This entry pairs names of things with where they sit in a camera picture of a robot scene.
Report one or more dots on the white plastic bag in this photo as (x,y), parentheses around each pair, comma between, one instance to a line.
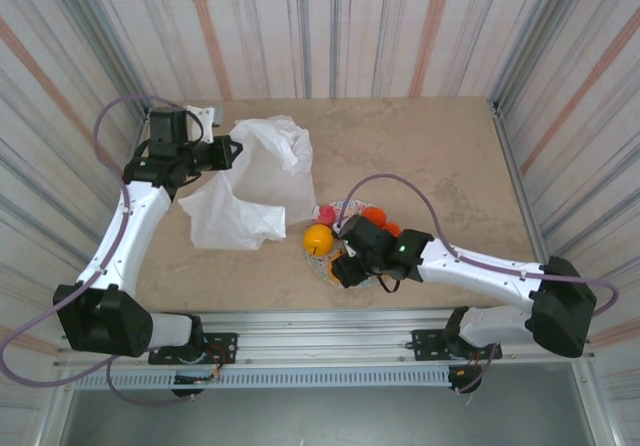
(260,181)

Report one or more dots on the large orange fruit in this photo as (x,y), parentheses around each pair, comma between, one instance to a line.
(334,268)

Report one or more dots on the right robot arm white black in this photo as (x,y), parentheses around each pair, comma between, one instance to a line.
(480,271)

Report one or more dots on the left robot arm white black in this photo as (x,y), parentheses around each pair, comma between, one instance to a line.
(137,216)

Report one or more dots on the small orange tangerine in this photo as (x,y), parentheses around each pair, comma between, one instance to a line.
(392,226)
(375,215)

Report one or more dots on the red apple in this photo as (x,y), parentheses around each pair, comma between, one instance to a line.
(326,215)

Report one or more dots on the yellow orange fruit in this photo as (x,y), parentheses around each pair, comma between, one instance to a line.
(318,240)

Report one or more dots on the colourful squiggle paper plate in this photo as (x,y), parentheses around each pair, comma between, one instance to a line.
(320,266)

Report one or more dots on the small circuit board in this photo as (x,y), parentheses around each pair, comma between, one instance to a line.
(195,379)
(457,372)

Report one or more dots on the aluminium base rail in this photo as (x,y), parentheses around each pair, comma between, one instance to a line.
(320,333)

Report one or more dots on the aluminium side rail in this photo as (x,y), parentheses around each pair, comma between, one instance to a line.
(515,176)

